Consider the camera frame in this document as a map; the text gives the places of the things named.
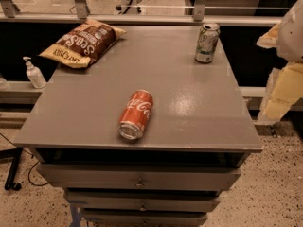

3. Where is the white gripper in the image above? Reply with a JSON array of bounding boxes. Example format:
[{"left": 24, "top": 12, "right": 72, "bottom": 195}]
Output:
[{"left": 257, "top": 0, "right": 303, "bottom": 124}]

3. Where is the green white 7up can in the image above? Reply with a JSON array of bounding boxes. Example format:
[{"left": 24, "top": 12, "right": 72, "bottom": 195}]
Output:
[{"left": 195, "top": 23, "right": 220, "bottom": 63}]

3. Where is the red coca-cola can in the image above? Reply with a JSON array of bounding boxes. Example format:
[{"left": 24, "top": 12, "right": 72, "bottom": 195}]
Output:
[{"left": 118, "top": 90, "right": 153, "bottom": 140}]

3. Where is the brown chip bag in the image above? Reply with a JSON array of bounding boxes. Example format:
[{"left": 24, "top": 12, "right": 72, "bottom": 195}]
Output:
[{"left": 40, "top": 20, "right": 126, "bottom": 69}]

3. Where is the grey drawer cabinet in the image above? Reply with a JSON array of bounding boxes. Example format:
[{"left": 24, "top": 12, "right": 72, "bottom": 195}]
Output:
[{"left": 15, "top": 26, "right": 261, "bottom": 227}]

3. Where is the top grey drawer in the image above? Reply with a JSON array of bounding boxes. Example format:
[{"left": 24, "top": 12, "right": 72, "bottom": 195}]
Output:
[{"left": 37, "top": 164, "right": 241, "bottom": 191}]

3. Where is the grey drawer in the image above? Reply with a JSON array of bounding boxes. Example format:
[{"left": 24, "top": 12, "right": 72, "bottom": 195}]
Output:
[
  {"left": 64, "top": 190, "right": 220, "bottom": 212},
  {"left": 37, "top": 164, "right": 241, "bottom": 191},
  {"left": 82, "top": 209, "right": 207, "bottom": 226}
]

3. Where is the middle grey drawer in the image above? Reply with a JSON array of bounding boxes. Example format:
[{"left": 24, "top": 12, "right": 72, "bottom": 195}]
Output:
[{"left": 64, "top": 190, "right": 220, "bottom": 212}]

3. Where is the bottom grey drawer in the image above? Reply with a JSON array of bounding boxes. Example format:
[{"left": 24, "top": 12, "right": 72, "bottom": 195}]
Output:
[{"left": 82, "top": 209, "right": 207, "bottom": 226}]

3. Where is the white pump dispenser bottle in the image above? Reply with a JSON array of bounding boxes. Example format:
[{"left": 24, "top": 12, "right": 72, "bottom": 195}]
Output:
[{"left": 23, "top": 57, "right": 46, "bottom": 89}]

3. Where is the black stand leg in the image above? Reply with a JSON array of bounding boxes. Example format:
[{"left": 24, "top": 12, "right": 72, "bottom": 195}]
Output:
[{"left": 0, "top": 148, "right": 23, "bottom": 191}]

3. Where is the black floor cable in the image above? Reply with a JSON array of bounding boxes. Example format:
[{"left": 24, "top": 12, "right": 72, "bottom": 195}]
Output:
[{"left": 0, "top": 132, "right": 50, "bottom": 187}]

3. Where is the metal railing frame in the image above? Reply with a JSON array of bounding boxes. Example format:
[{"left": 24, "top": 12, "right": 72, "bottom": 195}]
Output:
[{"left": 1, "top": 0, "right": 282, "bottom": 26}]

